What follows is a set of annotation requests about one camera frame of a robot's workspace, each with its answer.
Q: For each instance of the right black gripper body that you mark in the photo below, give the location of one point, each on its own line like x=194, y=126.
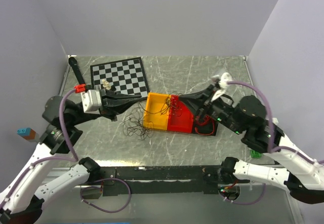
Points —
x=222, y=111

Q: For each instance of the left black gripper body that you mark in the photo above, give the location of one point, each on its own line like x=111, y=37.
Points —
x=105, y=111

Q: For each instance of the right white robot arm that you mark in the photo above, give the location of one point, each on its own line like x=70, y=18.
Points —
x=298, y=174

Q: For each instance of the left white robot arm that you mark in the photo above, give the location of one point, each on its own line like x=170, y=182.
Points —
x=26, y=197

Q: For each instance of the cream chess pieces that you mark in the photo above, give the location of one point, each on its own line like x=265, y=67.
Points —
x=106, y=84

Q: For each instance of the red plastic bin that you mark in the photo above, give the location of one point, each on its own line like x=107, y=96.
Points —
x=180, y=117

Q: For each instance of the black plastic bin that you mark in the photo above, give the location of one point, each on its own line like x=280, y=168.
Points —
x=205, y=127

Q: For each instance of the black marker orange cap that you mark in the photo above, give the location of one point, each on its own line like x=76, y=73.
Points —
x=76, y=70

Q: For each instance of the black and white chessboard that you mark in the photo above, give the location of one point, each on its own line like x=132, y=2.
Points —
x=126, y=76

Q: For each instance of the yellow plastic bin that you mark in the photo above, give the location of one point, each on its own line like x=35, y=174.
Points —
x=156, y=113

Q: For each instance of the green small block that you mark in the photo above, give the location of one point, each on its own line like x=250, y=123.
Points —
x=255, y=154

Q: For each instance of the blue and brown block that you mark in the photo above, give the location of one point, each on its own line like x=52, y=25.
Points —
x=28, y=134

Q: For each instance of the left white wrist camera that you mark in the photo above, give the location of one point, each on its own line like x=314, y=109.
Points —
x=91, y=101

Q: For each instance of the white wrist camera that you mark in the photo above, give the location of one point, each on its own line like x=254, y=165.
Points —
x=220, y=82
x=91, y=101

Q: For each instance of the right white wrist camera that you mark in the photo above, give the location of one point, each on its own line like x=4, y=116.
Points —
x=220, y=82

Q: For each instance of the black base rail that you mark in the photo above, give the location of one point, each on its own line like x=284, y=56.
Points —
x=162, y=179

